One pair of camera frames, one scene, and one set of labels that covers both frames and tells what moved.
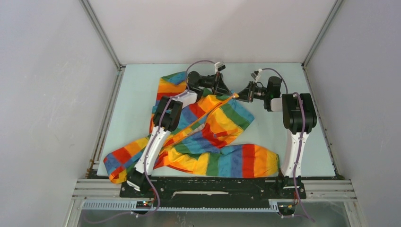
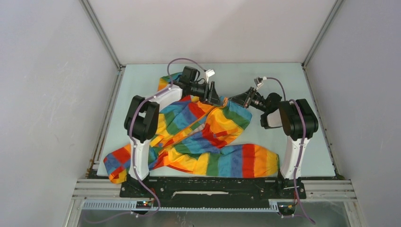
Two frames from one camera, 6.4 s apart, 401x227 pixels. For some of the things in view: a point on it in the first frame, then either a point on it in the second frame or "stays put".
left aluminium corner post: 103,34 stays put
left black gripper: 217,81 → 214,100
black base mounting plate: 215,192 stays put
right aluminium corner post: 336,5 stays put
